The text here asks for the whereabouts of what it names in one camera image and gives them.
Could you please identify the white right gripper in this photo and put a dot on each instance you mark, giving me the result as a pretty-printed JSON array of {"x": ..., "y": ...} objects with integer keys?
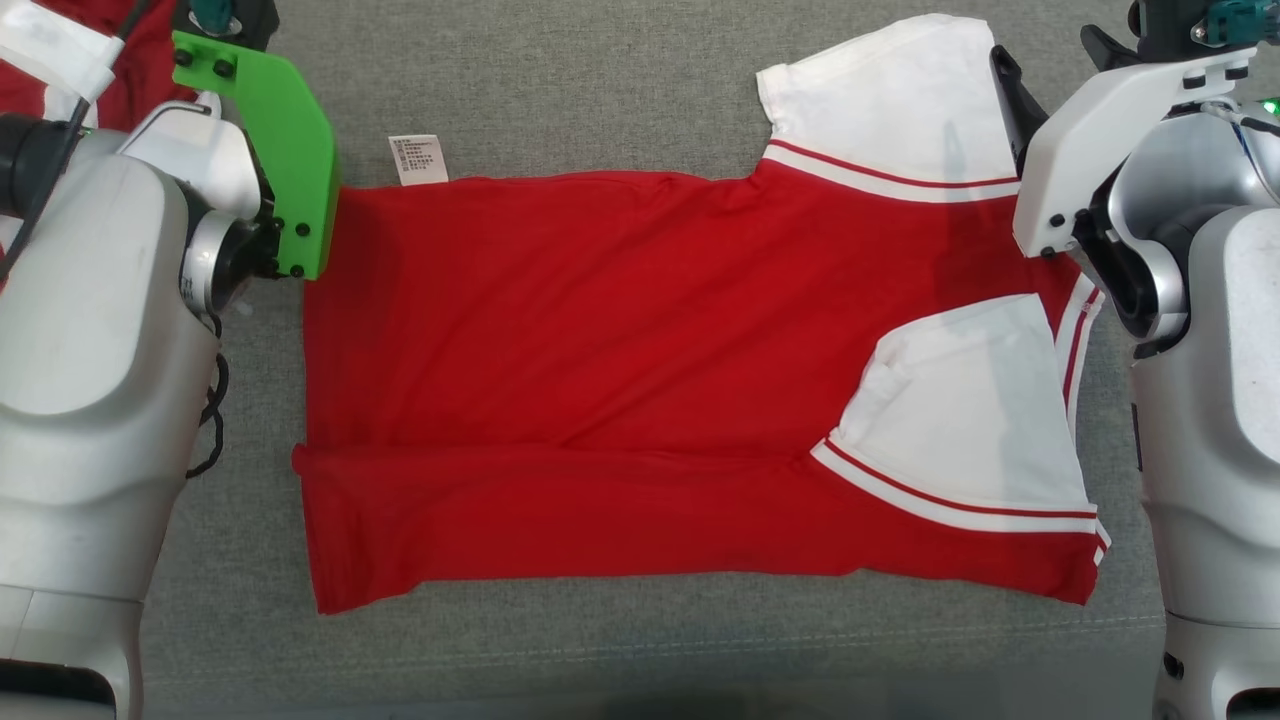
[{"x": 1070, "y": 150}]

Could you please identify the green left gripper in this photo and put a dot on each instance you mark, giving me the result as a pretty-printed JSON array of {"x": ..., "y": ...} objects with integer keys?
[{"x": 295, "y": 150}]

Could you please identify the red and white striped shorts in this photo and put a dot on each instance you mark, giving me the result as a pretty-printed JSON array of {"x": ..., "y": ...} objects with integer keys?
[{"x": 150, "y": 60}]

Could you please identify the red and white t-shirt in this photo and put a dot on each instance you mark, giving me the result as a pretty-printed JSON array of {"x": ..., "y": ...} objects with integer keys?
[{"x": 600, "y": 350}]

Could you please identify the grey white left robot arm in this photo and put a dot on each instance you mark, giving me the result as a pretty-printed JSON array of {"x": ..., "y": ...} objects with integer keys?
[{"x": 90, "y": 330}]

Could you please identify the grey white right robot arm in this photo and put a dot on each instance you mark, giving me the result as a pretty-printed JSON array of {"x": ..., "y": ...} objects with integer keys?
[{"x": 1220, "y": 400}]

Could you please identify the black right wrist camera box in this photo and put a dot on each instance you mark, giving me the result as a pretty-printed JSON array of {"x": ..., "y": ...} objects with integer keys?
[{"x": 1160, "y": 25}]

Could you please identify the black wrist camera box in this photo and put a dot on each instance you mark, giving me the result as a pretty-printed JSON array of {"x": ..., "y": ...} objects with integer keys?
[
  {"x": 1160, "y": 25},
  {"x": 258, "y": 20}
]

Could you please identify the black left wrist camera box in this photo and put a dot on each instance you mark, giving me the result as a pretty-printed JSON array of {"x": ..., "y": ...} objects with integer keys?
[{"x": 258, "y": 20}]

